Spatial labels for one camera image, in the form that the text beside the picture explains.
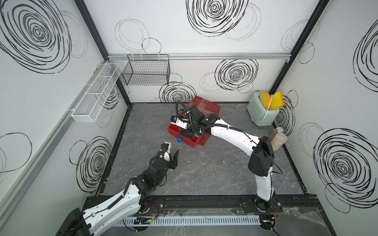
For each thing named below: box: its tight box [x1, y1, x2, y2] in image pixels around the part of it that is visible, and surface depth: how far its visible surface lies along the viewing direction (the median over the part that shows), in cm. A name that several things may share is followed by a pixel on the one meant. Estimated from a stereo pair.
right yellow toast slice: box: [270, 90, 285, 111], surface depth 98 cm
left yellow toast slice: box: [259, 90, 271, 110], surface depth 96 cm
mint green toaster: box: [247, 90, 280, 127], surface depth 100 cm
